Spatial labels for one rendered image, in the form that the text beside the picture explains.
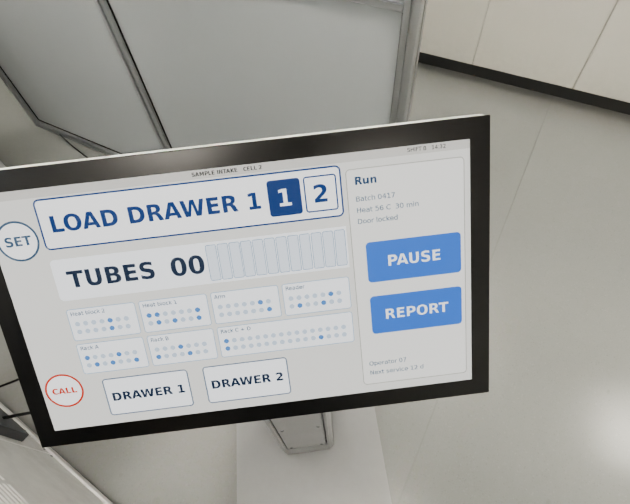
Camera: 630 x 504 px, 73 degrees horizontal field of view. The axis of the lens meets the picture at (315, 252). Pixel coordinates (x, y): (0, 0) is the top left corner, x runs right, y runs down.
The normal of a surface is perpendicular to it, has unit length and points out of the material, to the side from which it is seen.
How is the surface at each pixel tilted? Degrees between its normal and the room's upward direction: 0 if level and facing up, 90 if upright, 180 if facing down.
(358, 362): 50
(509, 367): 1
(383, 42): 90
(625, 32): 90
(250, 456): 5
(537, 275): 0
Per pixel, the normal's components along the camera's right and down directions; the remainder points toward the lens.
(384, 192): 0.05, 0.27
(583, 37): -0.48, 0.74
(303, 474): -0.04, -0.51
